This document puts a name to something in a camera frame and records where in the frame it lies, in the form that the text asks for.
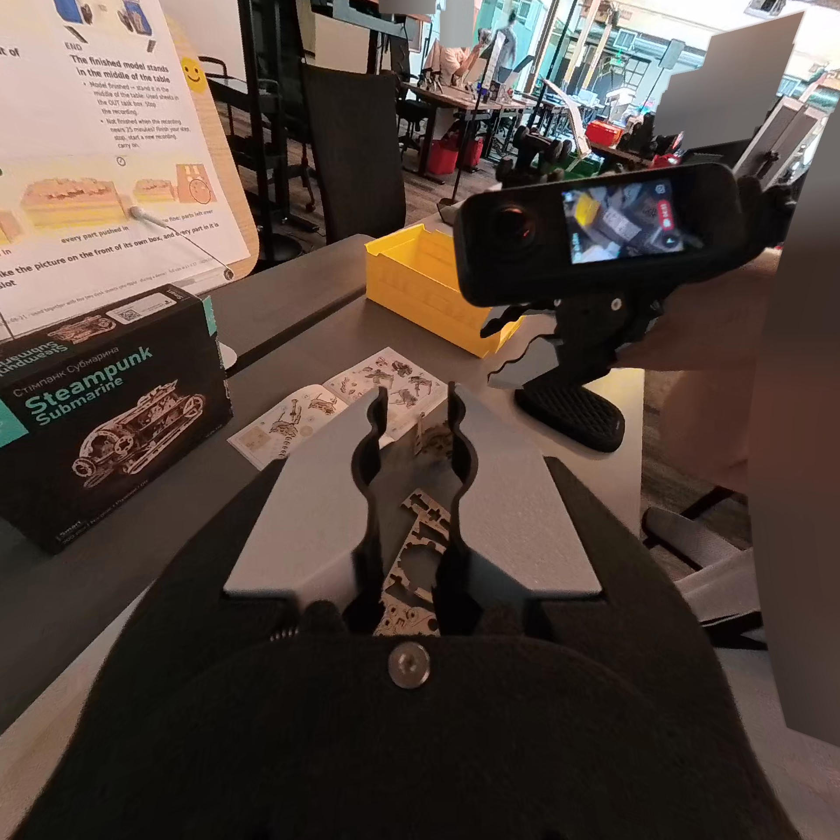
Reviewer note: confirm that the assembly leaflet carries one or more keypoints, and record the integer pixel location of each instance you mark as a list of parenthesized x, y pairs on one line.
[(308, 407)]

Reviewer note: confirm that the background work desk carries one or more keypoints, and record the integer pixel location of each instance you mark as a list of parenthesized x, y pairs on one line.
[(459, 98)]

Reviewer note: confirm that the wooden laser-cut part sheet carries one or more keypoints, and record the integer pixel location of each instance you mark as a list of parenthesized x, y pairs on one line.
[(397, 581)]

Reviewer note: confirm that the yellow smiley sticker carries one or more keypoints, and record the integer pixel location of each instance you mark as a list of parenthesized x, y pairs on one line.
[(192, 72)]

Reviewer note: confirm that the black office chair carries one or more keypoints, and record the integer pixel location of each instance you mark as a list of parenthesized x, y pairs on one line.
[(354, 164)]

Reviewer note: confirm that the black model kit box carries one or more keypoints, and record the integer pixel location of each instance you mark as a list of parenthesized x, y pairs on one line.
[(131, 426)]

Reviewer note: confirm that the yellow plastic bin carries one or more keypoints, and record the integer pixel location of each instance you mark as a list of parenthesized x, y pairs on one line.
[(420, 308)]

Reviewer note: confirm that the wooden model assembly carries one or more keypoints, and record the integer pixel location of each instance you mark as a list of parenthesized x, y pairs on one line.
[(433, 446)]

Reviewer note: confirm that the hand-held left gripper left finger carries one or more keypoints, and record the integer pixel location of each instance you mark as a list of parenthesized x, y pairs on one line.
[(308, 518)]

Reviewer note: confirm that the red toolbox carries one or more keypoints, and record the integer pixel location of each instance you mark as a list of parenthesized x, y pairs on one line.
[(604, 132)]

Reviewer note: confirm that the printed instruction sheet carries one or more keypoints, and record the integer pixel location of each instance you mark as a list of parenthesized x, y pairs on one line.
[(98, 164)]

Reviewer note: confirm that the grey office chair base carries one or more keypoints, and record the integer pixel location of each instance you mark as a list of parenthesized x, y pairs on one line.
[(689, 535)]

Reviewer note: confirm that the red storage bin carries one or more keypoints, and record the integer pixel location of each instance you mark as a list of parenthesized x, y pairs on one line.
[(453, 157)]

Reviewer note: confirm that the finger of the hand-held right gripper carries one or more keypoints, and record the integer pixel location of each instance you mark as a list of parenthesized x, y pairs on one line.
[(531, 364), (508, 321)]

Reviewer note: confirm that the person's right hand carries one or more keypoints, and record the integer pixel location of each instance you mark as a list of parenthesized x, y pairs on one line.
[(695, 321)]

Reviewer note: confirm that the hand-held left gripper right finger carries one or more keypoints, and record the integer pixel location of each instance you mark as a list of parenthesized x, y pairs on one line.
[(518, 518)]

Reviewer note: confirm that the wooden book stand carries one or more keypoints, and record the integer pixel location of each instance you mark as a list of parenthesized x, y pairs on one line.
[(223, 164)]

